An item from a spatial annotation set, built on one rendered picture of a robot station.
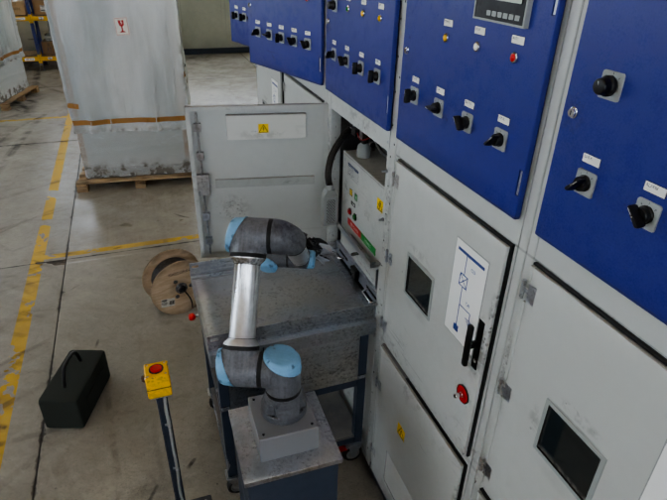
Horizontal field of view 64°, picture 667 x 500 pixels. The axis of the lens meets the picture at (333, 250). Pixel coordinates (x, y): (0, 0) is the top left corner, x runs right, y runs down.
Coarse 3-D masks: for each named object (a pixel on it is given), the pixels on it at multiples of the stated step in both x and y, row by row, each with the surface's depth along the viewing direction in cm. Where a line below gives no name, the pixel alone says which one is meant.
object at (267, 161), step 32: (192, 128) 235; (224, 128) 238; (256, 128) 237; (288, 128) 240; (320, 128) 245; (192, 160) 239; (224, 160) 245; (256, 160) 247; (288, 160) 250; (320, 160) 252; (224, 192) 252; (256, 192) 255; (288, 192) 258; (320, 192) 261; (224, 224) 260; (320, 224) 269; (224, 256) 266
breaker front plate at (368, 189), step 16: (352, 160) 232; (368, 176) 218; (352, 192) 238; (368, 192) 220; (352, 208) 241; (368, 208) 223; (368, 224) 226; (368, 240) 228; (352, 256) 250; (368, 256) 230; (368, 272) 234
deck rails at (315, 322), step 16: (192, 272) 247; (208, 272) 250; (224, 272) 251; (288, 320) 209; (304, 320) 212; (320, 320) 215; (336, 320) 218; (352, 320) 221; (208, 336) 200; (224, 336) 202; (256, 336) 208; (272, 336) 210
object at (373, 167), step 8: (344, 152) 240; (352, 152) 240; (376, 152) 240; (360, 160) 231; (368, 160) 231; (376, 160) 231; (384, 160) 232; (368, 168) 223; (376, 168) 223; (384, 168) 223; (376, 176) 215; (384, 176) 216; (384, 184) 208
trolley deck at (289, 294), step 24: (216, 288) 240; (264, 288) 241; (288, 288) 242; (312, 288) 242; (336, 288) 242; (216, 312) 224; (264, 312) 225; (288, 312) 225; (312, 312) 226; (288, 336) 212; (312, 336) 213; (336, 336) 217
